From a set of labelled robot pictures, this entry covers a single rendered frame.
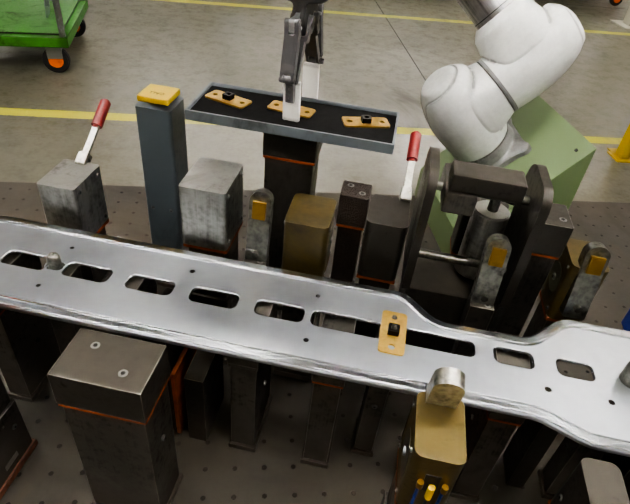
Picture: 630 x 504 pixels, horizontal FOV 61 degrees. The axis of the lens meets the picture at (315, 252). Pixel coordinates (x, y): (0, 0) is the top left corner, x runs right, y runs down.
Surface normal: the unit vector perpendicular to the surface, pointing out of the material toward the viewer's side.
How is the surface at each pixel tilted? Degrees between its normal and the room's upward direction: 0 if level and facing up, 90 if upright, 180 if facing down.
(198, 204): 90
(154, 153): 90
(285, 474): 0
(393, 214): 0
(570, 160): 47
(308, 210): 0
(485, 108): 83
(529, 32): 65
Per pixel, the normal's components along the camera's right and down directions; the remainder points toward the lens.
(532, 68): -0.15, 0.40
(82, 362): 0.09, -0.78
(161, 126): -0.18, 0.60
